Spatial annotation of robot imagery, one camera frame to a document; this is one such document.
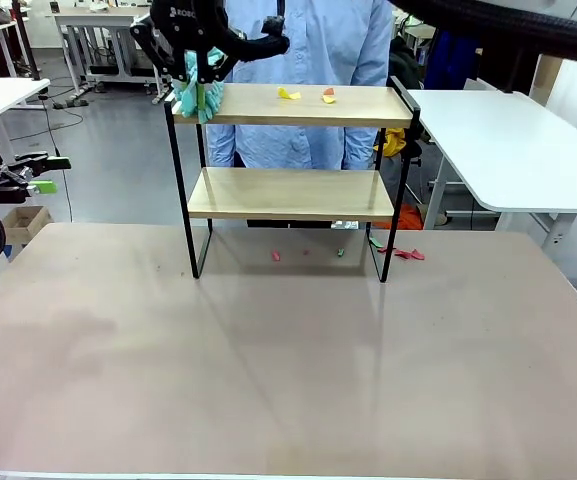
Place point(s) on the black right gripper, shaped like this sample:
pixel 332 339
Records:
pixel 183 25

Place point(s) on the teal chenille duster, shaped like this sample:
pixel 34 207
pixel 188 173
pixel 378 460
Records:
pixel 188 102

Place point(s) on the person's right forearm blue sleeve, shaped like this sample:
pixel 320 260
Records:
pixel 220 145

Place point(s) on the open cardboard box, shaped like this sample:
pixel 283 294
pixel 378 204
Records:
pixel 25 220

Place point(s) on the black power strip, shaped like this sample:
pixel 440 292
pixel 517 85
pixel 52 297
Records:
pixel 70 103

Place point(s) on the white background desk grey legs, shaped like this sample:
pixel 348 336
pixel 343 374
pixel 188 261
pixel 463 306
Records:
pixel 103 19

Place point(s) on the yellow paper scrap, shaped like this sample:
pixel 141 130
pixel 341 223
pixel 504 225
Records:
pixel 288 93
pixel 329 99

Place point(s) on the person torso light blue shirt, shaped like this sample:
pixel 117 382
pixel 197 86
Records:
pixel 313 50

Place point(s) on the black vertical pole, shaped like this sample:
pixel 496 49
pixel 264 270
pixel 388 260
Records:
pixel 24 40

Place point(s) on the dark jacket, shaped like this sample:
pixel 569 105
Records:
pixel 405 62

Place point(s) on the yellow bag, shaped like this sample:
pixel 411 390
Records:
pixel 393 141

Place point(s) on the green paper strip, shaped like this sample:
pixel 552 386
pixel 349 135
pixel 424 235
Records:
pixel 373 242

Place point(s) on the background person in blue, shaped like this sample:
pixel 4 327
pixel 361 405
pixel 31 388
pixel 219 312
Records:
pixel 455 60

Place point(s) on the orange bag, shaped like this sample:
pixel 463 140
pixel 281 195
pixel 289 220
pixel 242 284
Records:
pixel 409 217

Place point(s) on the black monitor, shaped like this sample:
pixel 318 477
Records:
pixel 498 70

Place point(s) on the large white side table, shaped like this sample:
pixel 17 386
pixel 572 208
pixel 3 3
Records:
pixel 508 145

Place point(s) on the brown cardboard panel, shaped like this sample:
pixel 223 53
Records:
pixel 545 75

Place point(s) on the two-tier wooden shelf black frame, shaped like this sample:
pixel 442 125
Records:
pixel 288 192

